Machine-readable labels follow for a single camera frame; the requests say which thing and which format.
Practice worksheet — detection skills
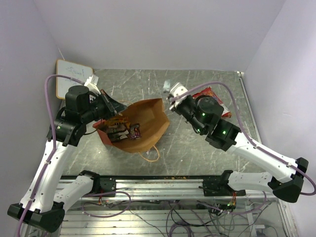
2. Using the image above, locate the purple candy packet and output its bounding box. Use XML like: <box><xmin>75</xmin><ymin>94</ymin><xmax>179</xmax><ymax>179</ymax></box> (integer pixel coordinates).
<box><xmin>129</xmin><ymin>123</ymin><xmax>141</xmax><ymax>140</ymax></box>

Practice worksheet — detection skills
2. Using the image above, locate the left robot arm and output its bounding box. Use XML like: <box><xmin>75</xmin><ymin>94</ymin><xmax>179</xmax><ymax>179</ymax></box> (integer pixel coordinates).
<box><xmin>7</xmin><ymin>85</ymin><xmax>127</xmax><ymax>236</ymax></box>

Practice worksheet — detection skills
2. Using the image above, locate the yellow candy packet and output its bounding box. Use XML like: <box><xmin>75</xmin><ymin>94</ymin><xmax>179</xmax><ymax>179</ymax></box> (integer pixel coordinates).
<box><xmin>104</xmin><ymin>117</ymin><xmax>130</xmax><ymax>128</ymax></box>

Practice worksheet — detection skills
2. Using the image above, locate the small whiteboard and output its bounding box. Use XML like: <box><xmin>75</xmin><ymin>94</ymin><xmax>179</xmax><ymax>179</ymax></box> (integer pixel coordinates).
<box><xmin>55</xmin><ymin>58</ymin><xmax>94</xmax><ymax>100</ymax></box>

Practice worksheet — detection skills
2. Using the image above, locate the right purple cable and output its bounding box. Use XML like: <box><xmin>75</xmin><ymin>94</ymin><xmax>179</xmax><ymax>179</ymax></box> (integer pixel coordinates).
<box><xmin>170</xmin><ymin>81</ymin><xmax>316</xmax><ymax>197</ymax></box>

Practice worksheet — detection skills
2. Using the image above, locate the large red snack bag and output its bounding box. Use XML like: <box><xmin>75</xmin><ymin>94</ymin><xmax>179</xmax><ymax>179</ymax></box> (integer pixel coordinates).
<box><xmin>193</xmin><ymin>86</ymin><xmax>232</xmax><ymax>118</ymax></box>

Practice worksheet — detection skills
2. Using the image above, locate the red paper bag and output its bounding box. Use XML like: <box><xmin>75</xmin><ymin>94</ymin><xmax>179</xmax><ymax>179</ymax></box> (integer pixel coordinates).
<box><xmin>93</xmin><ymin>98</ymin><xmax>170</xmax><ymax>154</ymax></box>

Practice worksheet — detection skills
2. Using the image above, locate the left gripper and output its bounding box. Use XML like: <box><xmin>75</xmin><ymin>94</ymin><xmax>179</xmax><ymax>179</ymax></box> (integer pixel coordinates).
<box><xmin>81</xmin><ymin>89</ymin><xmax>127</xmax><ymax>123</ymax></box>

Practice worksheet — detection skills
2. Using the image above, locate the aluminium frame rail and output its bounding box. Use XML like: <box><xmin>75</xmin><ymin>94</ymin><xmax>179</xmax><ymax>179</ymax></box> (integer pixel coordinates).
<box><xmin>56</xmin><ymin>175</ymin><xmax>287</xmax><ymax>200</ymax></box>

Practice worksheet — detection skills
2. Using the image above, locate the silver blue snack packet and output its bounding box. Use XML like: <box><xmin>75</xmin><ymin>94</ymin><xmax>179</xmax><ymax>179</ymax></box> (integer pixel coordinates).
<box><xmin>162</xmin><ymin>80</ymin><xmax>171</xmax><ymax>93</ymax></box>

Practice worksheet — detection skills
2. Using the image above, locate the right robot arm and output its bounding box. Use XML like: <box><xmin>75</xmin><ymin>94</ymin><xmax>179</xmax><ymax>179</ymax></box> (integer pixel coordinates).
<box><xmin>170</xmin><ymin>95</ymin><xmax>308</xmax><ymax>203</ymax></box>

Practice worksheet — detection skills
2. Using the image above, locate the brown chocolate bar wrapper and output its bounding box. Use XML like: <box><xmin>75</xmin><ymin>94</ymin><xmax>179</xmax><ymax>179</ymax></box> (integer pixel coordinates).
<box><xmin>106</xmin><ymin>128</ymin><xmax>129</xmax><ymax>142</ymax></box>

